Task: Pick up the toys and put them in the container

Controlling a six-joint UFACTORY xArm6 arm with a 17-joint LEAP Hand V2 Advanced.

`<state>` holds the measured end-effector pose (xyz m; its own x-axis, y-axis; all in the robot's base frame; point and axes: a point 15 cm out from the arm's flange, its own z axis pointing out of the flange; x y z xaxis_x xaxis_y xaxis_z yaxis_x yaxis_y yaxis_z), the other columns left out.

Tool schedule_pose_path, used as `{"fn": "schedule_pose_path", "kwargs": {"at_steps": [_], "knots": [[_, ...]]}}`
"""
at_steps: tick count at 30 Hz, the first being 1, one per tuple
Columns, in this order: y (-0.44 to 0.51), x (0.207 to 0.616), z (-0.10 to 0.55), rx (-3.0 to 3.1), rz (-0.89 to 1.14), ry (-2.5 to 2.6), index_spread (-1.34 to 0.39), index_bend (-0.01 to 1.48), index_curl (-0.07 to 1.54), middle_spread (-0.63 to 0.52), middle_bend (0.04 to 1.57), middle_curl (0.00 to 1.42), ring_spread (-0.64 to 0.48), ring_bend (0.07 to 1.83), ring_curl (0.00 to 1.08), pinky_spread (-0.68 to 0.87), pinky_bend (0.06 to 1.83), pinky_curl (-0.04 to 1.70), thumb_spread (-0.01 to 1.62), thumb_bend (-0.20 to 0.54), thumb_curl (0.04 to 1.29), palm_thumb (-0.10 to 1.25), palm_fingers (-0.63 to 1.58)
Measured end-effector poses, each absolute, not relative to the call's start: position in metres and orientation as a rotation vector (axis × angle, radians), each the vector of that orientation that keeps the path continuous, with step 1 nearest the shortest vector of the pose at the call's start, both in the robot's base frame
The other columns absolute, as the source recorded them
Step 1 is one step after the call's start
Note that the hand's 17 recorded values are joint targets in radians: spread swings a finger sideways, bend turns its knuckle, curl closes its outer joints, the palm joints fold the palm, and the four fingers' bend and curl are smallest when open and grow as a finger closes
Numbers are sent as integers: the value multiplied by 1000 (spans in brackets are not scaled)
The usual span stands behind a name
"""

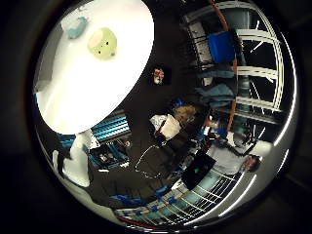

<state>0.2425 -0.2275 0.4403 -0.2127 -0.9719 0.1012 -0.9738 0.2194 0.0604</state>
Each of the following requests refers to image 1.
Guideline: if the green and cream plush toy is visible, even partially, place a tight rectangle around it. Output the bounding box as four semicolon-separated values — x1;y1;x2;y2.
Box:
87;26;118;60

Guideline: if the teal whale plush toy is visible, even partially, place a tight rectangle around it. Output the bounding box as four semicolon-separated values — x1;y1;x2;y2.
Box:
66;16;89;40

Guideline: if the small black box with toys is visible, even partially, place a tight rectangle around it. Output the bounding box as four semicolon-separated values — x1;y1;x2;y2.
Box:
149;65;173;87

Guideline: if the black tray with parts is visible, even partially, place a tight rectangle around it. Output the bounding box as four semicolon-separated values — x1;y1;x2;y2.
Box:
89;141;130;171

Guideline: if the teal blue striped rack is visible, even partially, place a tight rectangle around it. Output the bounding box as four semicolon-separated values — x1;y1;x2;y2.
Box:
91;114;132;142

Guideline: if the black computer monitor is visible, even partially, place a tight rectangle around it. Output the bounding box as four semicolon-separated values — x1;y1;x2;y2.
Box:
180;152;217;191

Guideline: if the person in grey shirt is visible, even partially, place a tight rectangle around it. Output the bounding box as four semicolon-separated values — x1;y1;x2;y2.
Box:
207;143;261;176

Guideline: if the orange curved pole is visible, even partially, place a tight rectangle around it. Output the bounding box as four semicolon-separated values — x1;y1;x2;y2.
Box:
209;0;239;132

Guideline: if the blue plastic chair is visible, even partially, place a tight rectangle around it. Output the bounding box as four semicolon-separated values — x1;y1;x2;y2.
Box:
208;30;237;64

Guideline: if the white cable loop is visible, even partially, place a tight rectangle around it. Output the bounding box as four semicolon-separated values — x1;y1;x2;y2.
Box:
134;143;164;180

